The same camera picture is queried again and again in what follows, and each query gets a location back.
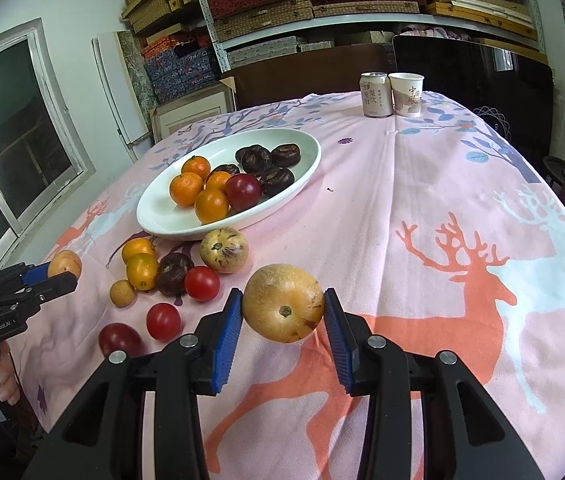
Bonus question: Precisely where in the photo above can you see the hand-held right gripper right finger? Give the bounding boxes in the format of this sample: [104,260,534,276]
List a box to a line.
[323,287,546,480]

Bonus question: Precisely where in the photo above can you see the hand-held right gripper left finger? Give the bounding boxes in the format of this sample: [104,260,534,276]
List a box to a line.
[21,287,244,480]

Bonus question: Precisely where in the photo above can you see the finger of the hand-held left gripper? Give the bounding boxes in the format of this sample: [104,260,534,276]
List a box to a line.
[0,261,56,295]
[0,272,79,312]

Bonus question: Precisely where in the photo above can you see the small yellow round fruit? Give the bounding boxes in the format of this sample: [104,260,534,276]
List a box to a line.
[47,250,83,279]

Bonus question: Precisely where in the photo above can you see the yellow striped melon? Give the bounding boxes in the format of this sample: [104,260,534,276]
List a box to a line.
[199,227,250,274]
[242,263,325,344]

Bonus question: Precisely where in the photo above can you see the white oval plate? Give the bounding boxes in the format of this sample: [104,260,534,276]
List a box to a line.
[136,128,323,241]

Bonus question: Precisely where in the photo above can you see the red plum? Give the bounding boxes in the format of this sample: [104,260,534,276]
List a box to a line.
[225,173,263,212]
[98,323,143,358]

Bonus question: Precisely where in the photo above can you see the small tan longan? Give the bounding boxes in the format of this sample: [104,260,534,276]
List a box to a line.
[109,280,137,308]

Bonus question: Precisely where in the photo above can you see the red cherry tomato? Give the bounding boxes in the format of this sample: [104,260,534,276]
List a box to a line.
[184,266,221,302]
[146,303,182,342]

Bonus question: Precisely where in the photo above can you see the pink deer print tablecloth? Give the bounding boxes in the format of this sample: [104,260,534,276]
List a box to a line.
[10,91,565,480]

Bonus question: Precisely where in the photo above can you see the white framed sliding window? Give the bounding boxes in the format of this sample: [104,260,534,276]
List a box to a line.
[0,19,96,261]

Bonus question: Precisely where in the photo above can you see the white leaning boards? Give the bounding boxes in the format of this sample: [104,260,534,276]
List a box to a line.
[92,31,152,148]

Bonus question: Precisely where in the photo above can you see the stack of blue patterned boxes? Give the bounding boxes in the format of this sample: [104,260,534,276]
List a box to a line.
[142,35,220,103]

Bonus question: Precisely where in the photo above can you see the beige drink can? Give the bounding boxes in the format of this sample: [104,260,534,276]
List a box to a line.
[360,72,392,118]

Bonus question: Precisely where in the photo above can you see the white paper cup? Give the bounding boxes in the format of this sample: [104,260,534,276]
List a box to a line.
[389,73,424,119]

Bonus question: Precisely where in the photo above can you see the dark brown wooden board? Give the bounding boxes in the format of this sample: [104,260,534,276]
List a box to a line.
[221,44,393,111]

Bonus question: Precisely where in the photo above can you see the black glossy panel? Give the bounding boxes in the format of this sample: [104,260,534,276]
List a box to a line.
[393,35,556,161]

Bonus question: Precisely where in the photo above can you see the white metal shelf rack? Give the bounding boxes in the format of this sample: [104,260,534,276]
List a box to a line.
[187,0,548,71]

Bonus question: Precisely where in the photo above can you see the cream picture frame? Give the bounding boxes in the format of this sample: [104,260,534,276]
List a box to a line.
[150,77,236,143]

